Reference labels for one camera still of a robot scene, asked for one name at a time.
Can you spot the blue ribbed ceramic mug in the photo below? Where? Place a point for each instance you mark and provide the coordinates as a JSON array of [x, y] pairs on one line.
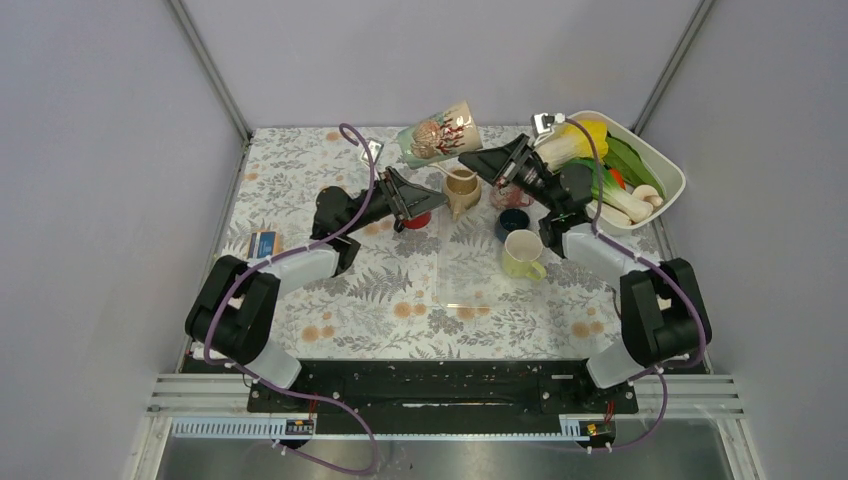
[[510, 220]]

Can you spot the pink patterned mug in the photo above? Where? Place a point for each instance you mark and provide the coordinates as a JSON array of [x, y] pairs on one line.
[[509, 197]]

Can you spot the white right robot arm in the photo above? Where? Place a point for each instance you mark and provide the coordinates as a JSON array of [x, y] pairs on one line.
[[662, 314]]

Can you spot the cream floral ceramic mug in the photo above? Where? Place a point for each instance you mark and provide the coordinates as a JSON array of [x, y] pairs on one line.
[[439, 137]]

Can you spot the yellow-green ceramic mug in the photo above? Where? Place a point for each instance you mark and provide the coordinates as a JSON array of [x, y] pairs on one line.
[[520, 258]]

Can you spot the red chili pepper toy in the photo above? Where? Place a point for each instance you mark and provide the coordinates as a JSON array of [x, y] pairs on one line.
[[618, 177]]

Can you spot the green bok choy toy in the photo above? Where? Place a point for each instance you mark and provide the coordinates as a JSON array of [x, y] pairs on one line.
[[606, 188]]

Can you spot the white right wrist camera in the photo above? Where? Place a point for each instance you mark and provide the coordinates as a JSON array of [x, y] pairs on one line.
[[543, 124]]

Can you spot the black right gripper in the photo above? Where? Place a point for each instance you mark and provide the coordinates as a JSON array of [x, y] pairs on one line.
[[500, 165]]

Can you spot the white vegetable basin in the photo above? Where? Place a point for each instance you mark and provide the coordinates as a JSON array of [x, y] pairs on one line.
[[671, 177]]

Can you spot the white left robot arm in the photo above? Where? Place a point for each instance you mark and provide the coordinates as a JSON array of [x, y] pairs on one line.
[[234, 310]]

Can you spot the right aluminium frame post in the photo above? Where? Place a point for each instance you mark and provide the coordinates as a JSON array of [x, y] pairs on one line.
[[688, 37]]

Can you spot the white mushroom toy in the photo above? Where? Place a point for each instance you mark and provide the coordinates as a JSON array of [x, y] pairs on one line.
[[648, 194]]

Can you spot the red ceramic mug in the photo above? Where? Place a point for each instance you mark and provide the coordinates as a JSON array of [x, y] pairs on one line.
[[414, 223]]

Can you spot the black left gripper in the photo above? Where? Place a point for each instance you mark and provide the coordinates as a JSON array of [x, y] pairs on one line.
[[405, 199]]

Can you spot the yellow napa cabbage toy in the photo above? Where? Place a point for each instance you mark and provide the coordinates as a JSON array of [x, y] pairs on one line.
[[572, 143]]

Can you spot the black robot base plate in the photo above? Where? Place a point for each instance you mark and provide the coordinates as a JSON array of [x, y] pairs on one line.
[[417, 397]]

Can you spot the clear plastic tray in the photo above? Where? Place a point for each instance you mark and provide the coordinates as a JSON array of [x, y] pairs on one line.
[[469, 263]]

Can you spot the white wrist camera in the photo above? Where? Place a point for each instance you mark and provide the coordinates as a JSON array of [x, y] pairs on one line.
[[543, 124], [371, 152]]

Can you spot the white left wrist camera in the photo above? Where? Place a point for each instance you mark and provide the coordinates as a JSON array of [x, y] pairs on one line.
[[371, 152]]

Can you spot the dark green leaf vegetable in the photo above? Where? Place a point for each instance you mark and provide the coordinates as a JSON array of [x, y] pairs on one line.
[[627, 161]]

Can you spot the aluminium corner frame post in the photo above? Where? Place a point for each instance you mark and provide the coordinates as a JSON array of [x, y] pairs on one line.
[[210, 69]]

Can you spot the blue orange sponge pack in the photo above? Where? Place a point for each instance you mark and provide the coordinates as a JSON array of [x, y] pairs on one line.
[[263, 243]]

